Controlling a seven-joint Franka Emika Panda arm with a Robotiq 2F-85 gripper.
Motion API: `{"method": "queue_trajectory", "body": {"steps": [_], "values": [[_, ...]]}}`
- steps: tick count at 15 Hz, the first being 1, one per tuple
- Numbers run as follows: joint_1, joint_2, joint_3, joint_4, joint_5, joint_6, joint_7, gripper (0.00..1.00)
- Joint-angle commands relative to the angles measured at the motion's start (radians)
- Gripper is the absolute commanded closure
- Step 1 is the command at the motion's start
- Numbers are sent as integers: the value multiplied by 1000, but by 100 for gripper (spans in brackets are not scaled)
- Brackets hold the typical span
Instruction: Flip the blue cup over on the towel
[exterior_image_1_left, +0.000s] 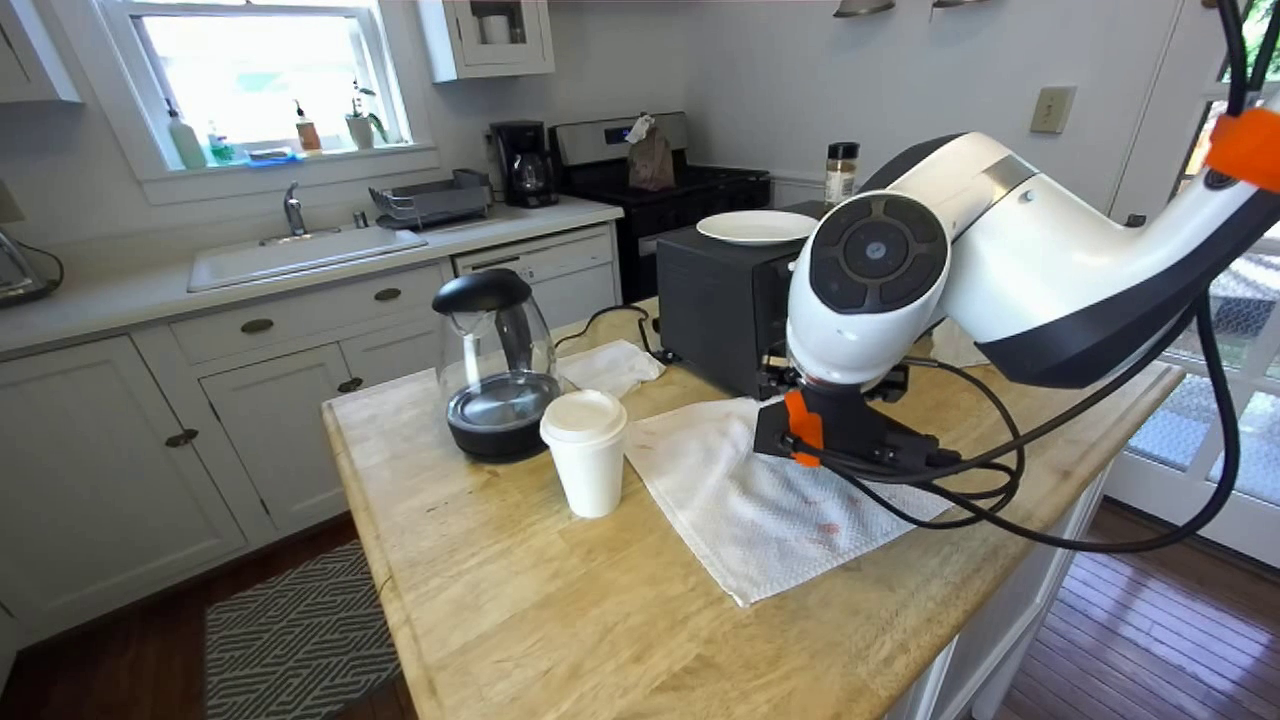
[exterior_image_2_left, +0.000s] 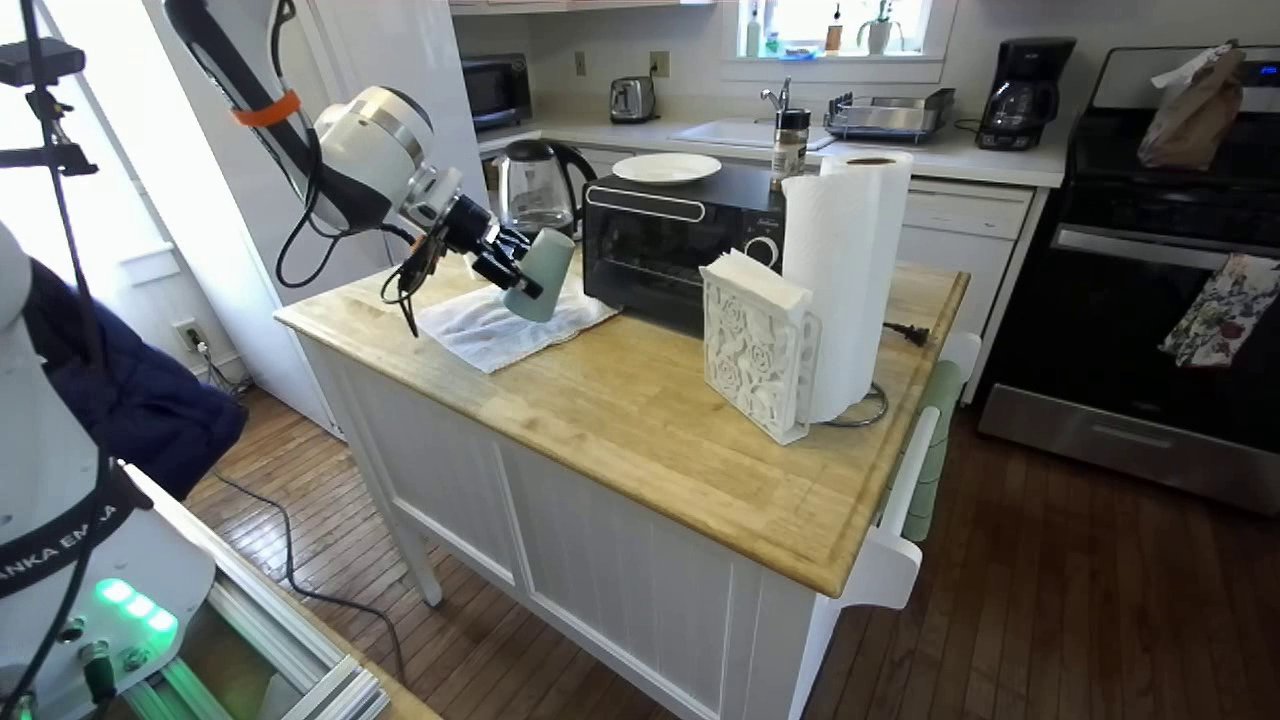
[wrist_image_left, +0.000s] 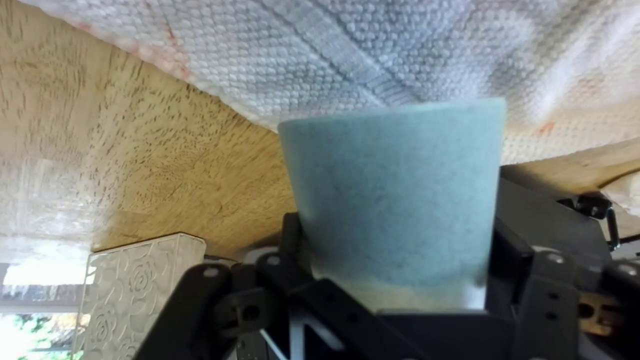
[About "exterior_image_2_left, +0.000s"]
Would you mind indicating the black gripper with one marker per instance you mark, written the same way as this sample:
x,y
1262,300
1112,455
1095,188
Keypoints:
x,y
482,241

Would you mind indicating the light blue plastic cup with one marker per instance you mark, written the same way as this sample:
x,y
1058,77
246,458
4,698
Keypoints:
x,y
550,274

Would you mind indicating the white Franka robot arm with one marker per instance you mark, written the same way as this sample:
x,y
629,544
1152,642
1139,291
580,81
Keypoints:
x,y
372,144

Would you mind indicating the white cloth towel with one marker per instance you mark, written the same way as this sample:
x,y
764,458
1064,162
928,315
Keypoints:
x,y
506,343

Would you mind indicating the white paper towel roll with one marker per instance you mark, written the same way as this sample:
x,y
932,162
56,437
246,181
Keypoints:
x,y
840,292

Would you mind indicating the green hanging towel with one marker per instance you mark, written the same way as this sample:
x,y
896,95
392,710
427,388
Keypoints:
x,y
932,455

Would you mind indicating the patterned dish towel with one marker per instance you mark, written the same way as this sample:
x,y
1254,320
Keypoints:
x,y
1223,315

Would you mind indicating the glass electric kettle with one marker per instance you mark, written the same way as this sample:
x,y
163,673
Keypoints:
x,y
533,185

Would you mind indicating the black toaster oven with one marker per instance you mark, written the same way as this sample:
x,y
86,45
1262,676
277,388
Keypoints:
x,y
655,262

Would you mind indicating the black microwave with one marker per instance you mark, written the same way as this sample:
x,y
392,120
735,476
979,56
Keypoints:
x,y
496,91

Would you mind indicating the white plate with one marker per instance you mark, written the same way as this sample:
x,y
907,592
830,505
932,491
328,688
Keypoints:
x,y
667,169

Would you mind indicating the silver toaster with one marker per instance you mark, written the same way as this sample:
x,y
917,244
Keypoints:
x,y
632,100

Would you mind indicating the white kitchen sink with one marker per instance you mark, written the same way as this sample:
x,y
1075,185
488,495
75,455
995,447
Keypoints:
x,y
724,135

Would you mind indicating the speckled white block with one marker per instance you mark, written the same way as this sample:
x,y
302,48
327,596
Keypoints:
x,y
753,352

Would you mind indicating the spice shaker jar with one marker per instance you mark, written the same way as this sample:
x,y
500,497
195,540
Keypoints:
x,y
794,141

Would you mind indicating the chrome faucet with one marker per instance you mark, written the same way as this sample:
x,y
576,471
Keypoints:
x,y
775,100

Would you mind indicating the green soap bottle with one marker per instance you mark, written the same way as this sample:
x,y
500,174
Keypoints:
x,y
753,34

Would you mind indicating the white wood-top kitchen island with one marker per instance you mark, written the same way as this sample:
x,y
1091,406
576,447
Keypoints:
x,y
627,587

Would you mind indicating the white framed window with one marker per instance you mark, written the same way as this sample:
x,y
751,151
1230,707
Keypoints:
x,y
801,23

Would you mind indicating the small amber bottle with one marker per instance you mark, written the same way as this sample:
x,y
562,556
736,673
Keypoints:
x,y
832,31

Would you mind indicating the dark blue jacket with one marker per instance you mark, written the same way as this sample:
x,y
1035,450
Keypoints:
x,y
145,403

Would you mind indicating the grey dish rack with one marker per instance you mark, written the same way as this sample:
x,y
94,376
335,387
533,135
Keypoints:
x,y
887,120

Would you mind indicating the black coffee maker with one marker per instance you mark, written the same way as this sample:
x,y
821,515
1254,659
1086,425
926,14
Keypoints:
x,y
1026,95

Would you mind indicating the black kitchen stove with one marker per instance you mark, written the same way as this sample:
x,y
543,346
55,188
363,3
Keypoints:
x,y
1134,363

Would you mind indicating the brown paper bag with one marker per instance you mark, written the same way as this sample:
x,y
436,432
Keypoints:
x,y
1189,120

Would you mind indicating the wall outlet plate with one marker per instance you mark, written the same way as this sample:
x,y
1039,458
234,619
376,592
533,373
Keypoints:
x,y
659,63
580,63

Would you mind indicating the black camera tripod stand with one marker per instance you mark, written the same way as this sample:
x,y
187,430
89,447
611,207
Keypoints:
x,y
43,63

